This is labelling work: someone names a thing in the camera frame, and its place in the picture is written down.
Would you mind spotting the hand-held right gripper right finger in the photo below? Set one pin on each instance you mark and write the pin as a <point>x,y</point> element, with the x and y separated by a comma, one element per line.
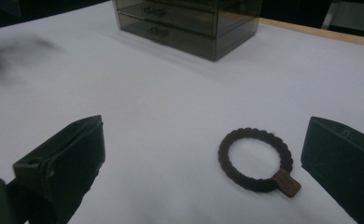
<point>345,165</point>

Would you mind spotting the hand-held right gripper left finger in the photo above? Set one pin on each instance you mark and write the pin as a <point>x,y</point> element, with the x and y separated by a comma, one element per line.
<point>65,161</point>

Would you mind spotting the smoky transparent drawer organizer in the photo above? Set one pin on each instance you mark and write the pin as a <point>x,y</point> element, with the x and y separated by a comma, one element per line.
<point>233,28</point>

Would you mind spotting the white table sheet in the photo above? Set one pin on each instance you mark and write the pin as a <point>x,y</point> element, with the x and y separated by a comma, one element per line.
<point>170,93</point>

